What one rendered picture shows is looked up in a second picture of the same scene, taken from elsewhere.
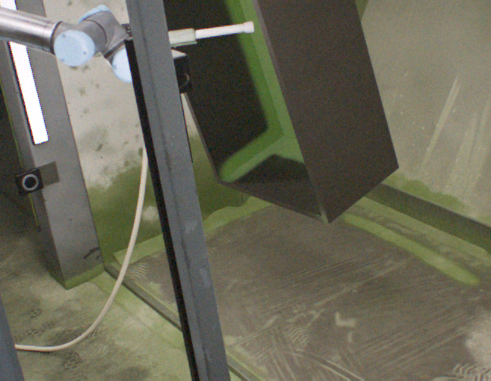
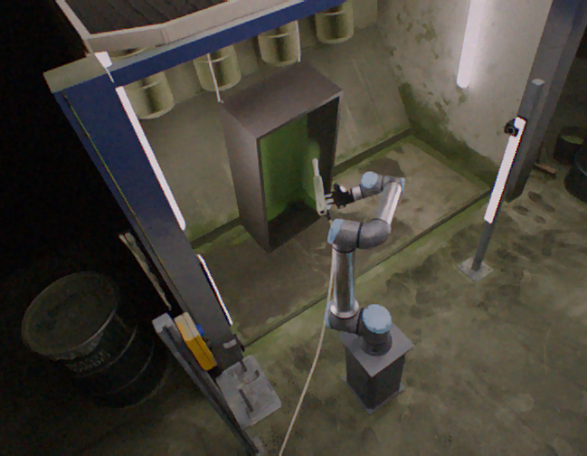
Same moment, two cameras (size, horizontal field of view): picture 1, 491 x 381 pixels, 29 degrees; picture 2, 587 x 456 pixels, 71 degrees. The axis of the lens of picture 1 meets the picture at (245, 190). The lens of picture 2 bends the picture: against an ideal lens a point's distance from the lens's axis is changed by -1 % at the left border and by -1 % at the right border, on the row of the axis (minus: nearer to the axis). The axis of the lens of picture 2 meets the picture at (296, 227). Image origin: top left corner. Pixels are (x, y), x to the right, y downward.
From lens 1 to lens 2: 365 cm
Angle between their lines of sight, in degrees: 70
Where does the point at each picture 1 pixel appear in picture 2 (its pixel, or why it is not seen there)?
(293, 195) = (298, 223)
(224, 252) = (246, 291)
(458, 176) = not seen: hidden behind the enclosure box
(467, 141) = not seen: hidden behind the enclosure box
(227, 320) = (311, 286)
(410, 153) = (229, 202)
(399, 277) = not seen: hidden behind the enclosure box
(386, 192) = (231, 223)
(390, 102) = (199, 194)
